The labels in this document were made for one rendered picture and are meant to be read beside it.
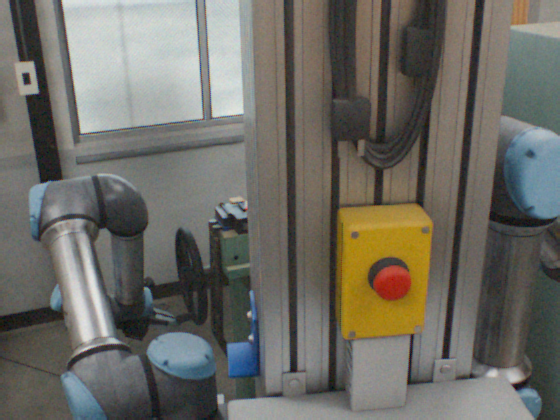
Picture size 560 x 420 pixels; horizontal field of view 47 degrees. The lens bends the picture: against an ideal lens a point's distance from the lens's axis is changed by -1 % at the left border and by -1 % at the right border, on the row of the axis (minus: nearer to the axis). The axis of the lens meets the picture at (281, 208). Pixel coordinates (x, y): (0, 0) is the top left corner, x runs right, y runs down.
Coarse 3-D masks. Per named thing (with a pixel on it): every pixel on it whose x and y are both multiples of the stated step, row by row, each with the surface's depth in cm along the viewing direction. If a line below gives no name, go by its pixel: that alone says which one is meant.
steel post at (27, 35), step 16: (16, 0) 247; (32, 0) 251; (16, 16) 251; (32, 16) 253; (16, 32) 253; (32, 32) 255; (32, 48) 257; (16, 64) 255; (32, 64) 257; (32, 80) 259; (32, 96) 264; (48, 96) 266; (32, 112) 266; (48, 112) 268; (32, 128) 268; (48, 128) 271; (48, 144) 273; (48, 160) 275; (48, 176) 278
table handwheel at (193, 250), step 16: (176, 240) 194; (192, 240) 178; (176, 256) 198; (192, 256) 176; (192, 272) 185; (208, 272) 188; (224, 272) 190; (192, 288) 191; (192, 304) 195; (192, 320) 190
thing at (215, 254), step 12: (216, 228) 180; (216, 240) 181; (216, 252) 182; (216, 264) 183; (216, 276) 184; (216, 288) 185; (216, 300) 187; (216, 312) 188; (216, 324) 189; (216, 336) 191
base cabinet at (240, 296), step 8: (232, 280) 214; (240, 280) 205; (232, 288) 216; (240, 288) 206; (232, 296) 218; (240, 296) 208; (248, 296) 199; (232, 304) 219; (240, 304) 210; (248, 304) 200; (232, 312) 222; (240, 312) 210; (248, 312) 202; (232, 320) 224; (240, 320) 212; (248, 320) 204; (232, 328) 225; (240, 328) 214; (248, 328) 204; (232, 336) 227; (240, 336) 216; (248, 336) 206; (240, 384) 227; (248, 384) 216; (240, 392) 230; (248, 392) 218
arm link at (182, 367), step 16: (160, 336) 118; (176, 336) 119; (192, 336) 119; (160, 352) 113; (176, 352) 114; (192, 352) 114; (208, 352) 116; (144, 368) 112; (160, 368) 111; (176, 368) 111; (192, 368) 112; (208, 368) 114; (160, 384) 111; (176, 384) 112; (192, 384) 113; (208, 384) 115; (160, 400) 111; (176, 400) 112; (192, 400) 114; (208, 400) 116; (160, 416) 115; (176, 416) 115; (192, 416) 115
